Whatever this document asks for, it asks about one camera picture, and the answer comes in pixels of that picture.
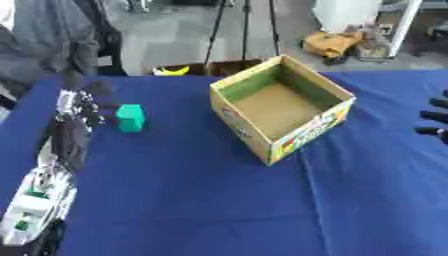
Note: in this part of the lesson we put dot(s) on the brown box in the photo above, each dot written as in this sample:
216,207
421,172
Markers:
224,66

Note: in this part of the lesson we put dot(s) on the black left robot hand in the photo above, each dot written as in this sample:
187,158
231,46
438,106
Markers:
74,131

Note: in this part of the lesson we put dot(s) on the black tripod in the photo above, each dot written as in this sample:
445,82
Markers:
244,30

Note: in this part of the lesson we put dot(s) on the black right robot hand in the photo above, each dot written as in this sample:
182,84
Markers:
434,116

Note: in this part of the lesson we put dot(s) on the green hexagonal block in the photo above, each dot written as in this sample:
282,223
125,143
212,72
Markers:
130,117

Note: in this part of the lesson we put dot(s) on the person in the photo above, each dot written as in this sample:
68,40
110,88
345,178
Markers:
49,43

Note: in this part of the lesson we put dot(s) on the white cabinet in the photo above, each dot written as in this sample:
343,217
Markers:
364,23

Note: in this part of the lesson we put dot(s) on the yellow and black object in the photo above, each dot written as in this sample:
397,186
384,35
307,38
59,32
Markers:
171,70

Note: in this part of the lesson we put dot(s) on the tan cardboard box green inside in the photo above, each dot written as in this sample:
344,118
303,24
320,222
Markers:
280,110

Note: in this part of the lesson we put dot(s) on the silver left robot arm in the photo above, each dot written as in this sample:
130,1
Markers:
36,203

